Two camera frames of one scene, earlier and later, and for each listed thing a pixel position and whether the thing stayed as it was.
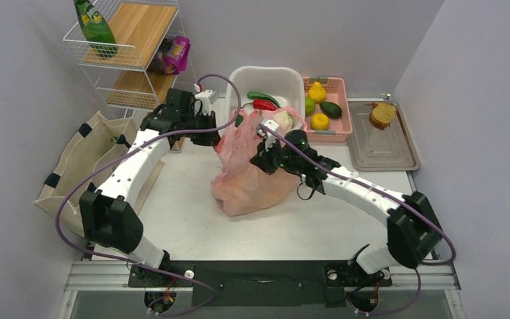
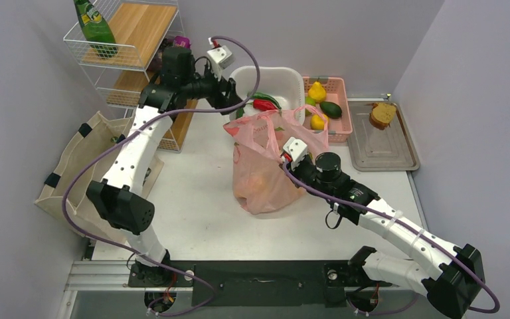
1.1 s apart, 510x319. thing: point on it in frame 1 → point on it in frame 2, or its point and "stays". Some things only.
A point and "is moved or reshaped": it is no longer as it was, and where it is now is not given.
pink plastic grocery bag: x=238 y=187 is moved or reshaped
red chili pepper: x=262 y=104 stays
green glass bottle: x=99 y=34 stays
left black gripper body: x=197 y=122 → x=212 y=92
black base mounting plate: x=266 y=283 stays
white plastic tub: x=284 y=85 stays
